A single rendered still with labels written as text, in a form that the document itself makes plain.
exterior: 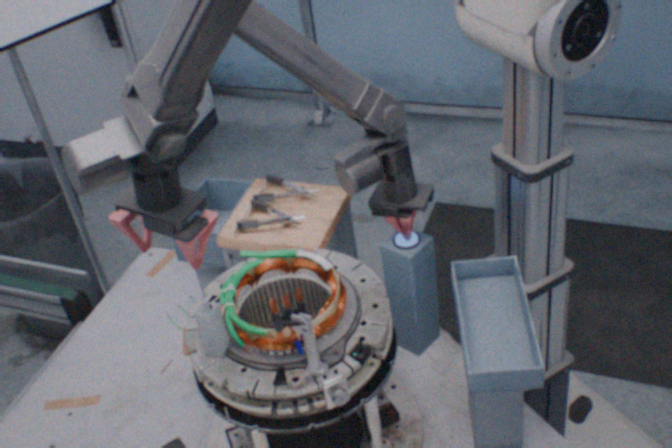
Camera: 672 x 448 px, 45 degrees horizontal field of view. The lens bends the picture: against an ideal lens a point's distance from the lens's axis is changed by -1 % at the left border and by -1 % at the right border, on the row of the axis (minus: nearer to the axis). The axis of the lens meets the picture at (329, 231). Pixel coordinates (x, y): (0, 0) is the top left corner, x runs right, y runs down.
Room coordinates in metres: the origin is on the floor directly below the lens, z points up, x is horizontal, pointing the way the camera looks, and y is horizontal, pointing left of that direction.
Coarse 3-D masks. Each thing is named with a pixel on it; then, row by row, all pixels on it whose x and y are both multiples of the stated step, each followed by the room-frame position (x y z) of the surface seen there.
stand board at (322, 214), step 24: (312, 192) 1.29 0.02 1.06; (336, 192) 1.27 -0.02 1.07; (240, 216) 1.25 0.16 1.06; (264, 216) 1.23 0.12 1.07; (312, 216) 1.21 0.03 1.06; (336, 216) 1.20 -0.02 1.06; (240, 240) 1.17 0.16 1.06; (264, 240) 1.16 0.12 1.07; (288, 240) 1.15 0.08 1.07; (312, 240) 1.14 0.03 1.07
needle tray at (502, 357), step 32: (512, 256) 1.01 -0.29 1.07; (480, 288) 0.99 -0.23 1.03; (512, 288) 0.98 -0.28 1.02; (480, 320) 0.92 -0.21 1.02; (512, 320) 0.91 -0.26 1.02; (480, 352) 0.85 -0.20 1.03; (512, 352) 0.84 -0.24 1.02; (480, 384) 0.78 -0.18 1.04; (512, 384) 0.77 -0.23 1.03; (480, 416) 0.85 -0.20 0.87; (512, 416) 0.84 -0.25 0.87
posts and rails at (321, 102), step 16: (304, 0) 3.36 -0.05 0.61; (304, 16) 3.37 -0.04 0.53; (304, 32) 3.38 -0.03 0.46; (256, 96) 3.52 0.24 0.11; (272, 96) 3.48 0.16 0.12; (288, 96) 3.45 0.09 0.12; (304, 96) 3.40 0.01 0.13; (320, 96) 3.36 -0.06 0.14; (416, 112) 3.14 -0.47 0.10; (432, 112) 3.11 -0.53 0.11; (448, 112) 3.07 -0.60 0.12; (464, 112) 3.05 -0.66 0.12; (480, 112) 3.02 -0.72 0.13; (496, 112) 2.99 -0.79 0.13; (624, 128) 2.75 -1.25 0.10; (640, 128) 2.72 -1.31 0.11; (656, 128) 2.69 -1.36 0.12
